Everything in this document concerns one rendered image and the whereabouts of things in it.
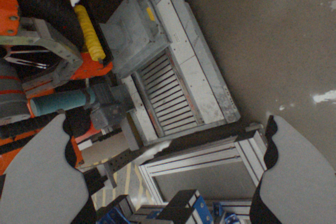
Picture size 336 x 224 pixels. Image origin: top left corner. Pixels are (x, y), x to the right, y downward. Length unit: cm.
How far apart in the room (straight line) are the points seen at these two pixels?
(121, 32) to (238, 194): 107
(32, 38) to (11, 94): 22
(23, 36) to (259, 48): 90
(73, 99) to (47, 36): 40
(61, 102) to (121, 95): 63
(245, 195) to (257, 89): 52
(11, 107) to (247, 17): 101
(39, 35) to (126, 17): 62
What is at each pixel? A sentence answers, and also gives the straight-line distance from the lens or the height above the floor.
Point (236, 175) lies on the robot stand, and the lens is 96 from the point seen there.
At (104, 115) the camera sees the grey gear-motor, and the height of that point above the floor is 39.
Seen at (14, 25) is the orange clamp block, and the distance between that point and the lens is 55.
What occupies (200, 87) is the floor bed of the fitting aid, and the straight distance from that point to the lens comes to 100.
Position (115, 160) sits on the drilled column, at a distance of 150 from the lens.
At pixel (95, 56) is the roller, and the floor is 54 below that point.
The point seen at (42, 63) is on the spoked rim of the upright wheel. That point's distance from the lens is 100.
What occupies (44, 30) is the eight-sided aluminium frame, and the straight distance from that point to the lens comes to 62.
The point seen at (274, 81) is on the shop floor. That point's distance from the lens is 97.
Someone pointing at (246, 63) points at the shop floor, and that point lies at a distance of 98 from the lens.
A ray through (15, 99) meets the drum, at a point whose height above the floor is 82.
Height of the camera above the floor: 96
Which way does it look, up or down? 51 degrees down
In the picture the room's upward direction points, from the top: 110 degrees counter-clockwise
